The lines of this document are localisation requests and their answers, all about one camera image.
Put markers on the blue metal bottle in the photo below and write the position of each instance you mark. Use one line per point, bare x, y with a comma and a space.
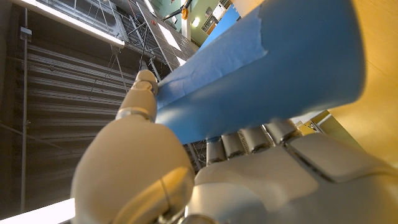
264, 81

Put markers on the long ceiling light strip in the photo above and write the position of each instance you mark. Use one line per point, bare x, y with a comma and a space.
40, 214
77, 25

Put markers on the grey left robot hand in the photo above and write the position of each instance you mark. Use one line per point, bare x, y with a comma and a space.
248, 193

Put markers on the rectangular ceiling light panel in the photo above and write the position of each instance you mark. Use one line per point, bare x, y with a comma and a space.
169, 37

